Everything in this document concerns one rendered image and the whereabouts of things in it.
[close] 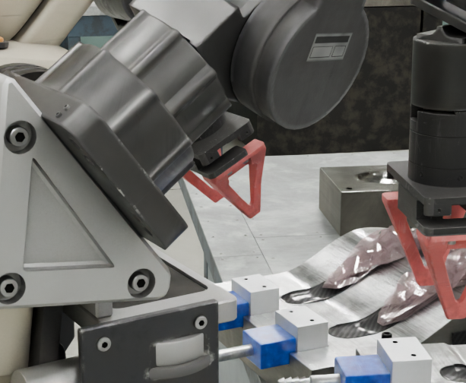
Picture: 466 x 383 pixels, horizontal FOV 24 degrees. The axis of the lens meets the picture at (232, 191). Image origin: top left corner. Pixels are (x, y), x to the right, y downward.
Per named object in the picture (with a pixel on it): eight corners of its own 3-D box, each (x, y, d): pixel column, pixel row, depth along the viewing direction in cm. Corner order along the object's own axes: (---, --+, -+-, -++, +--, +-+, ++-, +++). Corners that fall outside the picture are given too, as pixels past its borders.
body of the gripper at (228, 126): (205, 117, 116) (177, 56, 113) (258, 135, 108) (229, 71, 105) (157, 150, 114) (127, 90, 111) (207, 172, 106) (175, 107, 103)
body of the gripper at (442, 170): (463, 179, 88) (467, 88, 86) (513, 219, 79) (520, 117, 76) (384, 184, 87) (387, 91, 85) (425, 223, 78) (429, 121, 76)
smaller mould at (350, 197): (340, 236, 166) (340, 191, 164) (318, 208, 180) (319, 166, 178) (467, 231, 169) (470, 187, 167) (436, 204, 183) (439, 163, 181)
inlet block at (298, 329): (211, 394, 109) (211, 343, 107) (191, 374, 113) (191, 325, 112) (327, 370, 114) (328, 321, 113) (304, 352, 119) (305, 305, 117)
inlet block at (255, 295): (170, 353, 118) (169, 305, 117) (153, 336, 123) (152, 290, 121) (279, 333, 124) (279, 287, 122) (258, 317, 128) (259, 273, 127)
